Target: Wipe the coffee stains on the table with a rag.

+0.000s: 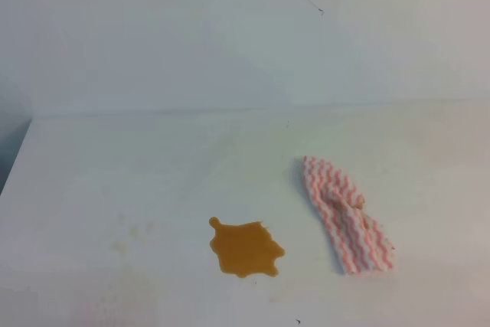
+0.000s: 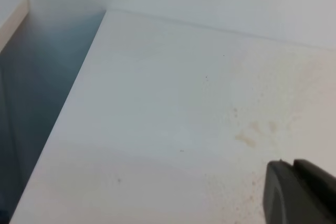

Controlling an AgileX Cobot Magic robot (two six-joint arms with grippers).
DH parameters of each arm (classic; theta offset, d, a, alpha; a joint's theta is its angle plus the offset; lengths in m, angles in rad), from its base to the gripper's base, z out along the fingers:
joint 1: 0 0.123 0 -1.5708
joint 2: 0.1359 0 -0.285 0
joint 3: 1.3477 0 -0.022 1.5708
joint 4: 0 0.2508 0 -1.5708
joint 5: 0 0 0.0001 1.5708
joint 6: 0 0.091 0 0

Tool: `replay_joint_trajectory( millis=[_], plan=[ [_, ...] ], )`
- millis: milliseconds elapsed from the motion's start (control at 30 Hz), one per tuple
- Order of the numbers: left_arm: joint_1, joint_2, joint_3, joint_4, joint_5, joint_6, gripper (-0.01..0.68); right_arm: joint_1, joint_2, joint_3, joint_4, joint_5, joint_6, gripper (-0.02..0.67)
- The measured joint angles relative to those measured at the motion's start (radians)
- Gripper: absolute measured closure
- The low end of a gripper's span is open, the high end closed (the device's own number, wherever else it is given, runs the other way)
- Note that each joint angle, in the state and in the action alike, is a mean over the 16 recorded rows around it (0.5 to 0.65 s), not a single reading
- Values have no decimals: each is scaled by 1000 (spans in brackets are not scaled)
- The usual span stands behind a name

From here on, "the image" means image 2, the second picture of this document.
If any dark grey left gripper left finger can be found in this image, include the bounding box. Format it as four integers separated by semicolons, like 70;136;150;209
263;160;333;224

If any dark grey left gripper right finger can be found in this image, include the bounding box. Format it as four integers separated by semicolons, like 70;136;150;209
293;159;335;215

